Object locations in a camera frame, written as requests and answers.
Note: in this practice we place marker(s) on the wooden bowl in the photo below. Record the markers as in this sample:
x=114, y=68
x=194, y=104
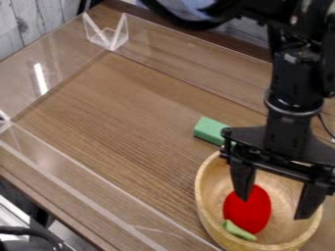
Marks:
x=286, y=234

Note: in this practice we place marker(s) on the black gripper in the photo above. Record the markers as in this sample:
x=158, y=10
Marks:
x=282, y=148

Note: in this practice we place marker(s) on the green foam block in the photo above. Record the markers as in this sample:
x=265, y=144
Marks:
x=209, y=131

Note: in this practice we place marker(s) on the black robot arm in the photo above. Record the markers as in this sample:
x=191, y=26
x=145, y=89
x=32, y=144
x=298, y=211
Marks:
x=301, y=38

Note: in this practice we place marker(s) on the black metal bracket bottom left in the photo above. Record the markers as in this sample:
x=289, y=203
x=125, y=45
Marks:
x=46, y=240

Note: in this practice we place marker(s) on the red plush fruit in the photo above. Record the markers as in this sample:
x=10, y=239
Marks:
x=249, y=214

